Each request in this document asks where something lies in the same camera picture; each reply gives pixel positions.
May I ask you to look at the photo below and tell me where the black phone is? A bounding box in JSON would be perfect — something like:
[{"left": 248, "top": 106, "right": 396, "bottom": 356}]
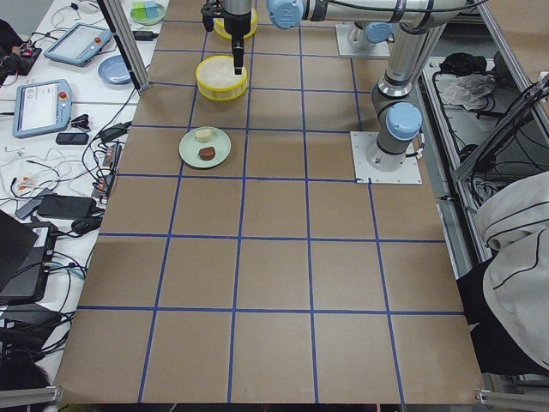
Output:
[{"left": 56, "top": 132, "right": 89, "bottom": 146}]

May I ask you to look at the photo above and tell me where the aluminium frame post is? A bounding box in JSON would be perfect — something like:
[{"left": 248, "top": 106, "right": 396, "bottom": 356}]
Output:
[{"left": 98, "top": 0, "right": 149, "bottom": 94}]

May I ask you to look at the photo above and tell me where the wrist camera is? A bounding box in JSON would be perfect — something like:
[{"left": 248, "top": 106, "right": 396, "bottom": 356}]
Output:
[{"left": 201, "top": 0, "right": 223, "bottom": 33}]

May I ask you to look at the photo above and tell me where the black laptop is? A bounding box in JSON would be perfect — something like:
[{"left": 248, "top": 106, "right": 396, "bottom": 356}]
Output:
[{"left": 1, "top": 212, "right": 57, "bottom": 306}]

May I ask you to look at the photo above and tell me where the black power adapter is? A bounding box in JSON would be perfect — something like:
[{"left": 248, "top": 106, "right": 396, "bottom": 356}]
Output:
[{"left": 132, "top": 30, "right": 158, "bottom": 41}]

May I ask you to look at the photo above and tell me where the teach pendant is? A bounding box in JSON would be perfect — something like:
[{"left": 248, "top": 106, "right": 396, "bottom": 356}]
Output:
[
  {"left": 13, "top": 79, "right": 72, "bottom": 139},
  {"left": 44, "top": 23, "right": 112, "bottom": 67}
]

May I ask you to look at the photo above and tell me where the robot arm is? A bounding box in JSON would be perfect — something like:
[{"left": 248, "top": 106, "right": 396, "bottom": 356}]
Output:
[{"left": 267, "top": 1, "right": 477, "bottom": 166}]

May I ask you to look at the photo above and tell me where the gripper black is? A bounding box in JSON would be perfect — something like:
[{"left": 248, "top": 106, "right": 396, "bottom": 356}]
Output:
[{"left": 222, "top": 0, "right": 250, "bottom": 76}]

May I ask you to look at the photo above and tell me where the teach pendant near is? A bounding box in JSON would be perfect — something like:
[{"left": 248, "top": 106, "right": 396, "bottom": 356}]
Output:
[{"left": 13, "top": 79, "right": 72, "bottom": 139}]

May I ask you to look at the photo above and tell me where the brown bun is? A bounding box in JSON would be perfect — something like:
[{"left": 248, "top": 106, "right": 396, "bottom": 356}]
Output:
[{"left": 198, "top": 146, "right": 216, "bottom": 161}]

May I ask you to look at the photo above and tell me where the blue plate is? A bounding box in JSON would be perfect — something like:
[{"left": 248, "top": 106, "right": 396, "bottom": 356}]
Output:
[{"left": 98, "top": 55, "right": 132, "bottom": 85}]

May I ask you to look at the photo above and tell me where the green bowl with blocks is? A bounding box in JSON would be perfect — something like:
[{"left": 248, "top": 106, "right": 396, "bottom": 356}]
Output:
[{"left": 130, "top": 1, "right": 166, "bottom": 26}]

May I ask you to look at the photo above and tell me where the teach pendant far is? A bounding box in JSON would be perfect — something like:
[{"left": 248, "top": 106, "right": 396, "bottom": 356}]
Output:
[{"left": 44, "top": 23, "right": 112, "bottom": 67}]

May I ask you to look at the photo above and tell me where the light green plate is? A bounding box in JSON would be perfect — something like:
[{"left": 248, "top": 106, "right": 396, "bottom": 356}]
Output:
[{"left": 178, "top": 126, "right": 232, "bottom": 168}]

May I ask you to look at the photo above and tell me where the yellow steamer basket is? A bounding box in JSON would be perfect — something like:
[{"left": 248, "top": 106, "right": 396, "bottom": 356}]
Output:
[
  {"left": 214, "top": 8, "right": 258, "bottom": 40},
  {"left": 196, "top": 55, "right": 249, "bottom": 102}
]

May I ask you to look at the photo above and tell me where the white bun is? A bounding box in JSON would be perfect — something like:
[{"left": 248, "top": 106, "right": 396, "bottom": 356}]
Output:
[{"left": 195, "top": 128, "right": 213, "bottom": 142}]

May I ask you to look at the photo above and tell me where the black power brick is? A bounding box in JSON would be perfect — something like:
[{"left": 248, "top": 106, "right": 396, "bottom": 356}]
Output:
[{"left": 37, "top": 196, "right": 96, "bottom": 220}]

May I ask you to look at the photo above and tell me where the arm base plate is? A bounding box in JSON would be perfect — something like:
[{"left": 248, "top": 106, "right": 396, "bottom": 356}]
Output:
[
  {"left": 335, "top": 22, "right": 393, "bottom": 59},
  {"left": 350, "top": 131, "right": 423, "bottom": 185}
]

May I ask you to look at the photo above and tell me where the person in white jacket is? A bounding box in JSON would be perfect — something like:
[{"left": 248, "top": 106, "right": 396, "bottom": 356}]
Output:
[{"left": 457, "top": 173, "right": 548, "bottom": 375}]

